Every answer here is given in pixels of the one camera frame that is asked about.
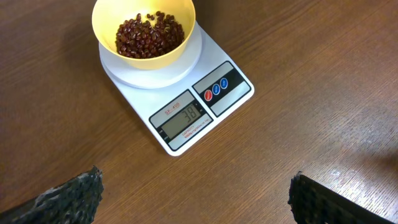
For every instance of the red beans in bowl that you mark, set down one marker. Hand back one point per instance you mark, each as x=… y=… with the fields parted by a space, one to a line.
x=158 y=35

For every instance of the yellow plastic bowl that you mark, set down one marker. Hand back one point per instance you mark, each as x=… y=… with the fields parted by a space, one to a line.
x=108 y=15

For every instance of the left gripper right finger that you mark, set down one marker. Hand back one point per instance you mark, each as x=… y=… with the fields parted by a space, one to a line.
x=313 y=203

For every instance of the white digital kitchen scale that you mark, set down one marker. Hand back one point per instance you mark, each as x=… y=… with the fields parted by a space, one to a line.
x=184 y=101

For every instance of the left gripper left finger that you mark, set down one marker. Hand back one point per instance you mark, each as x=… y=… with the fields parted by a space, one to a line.
x=75 y=201

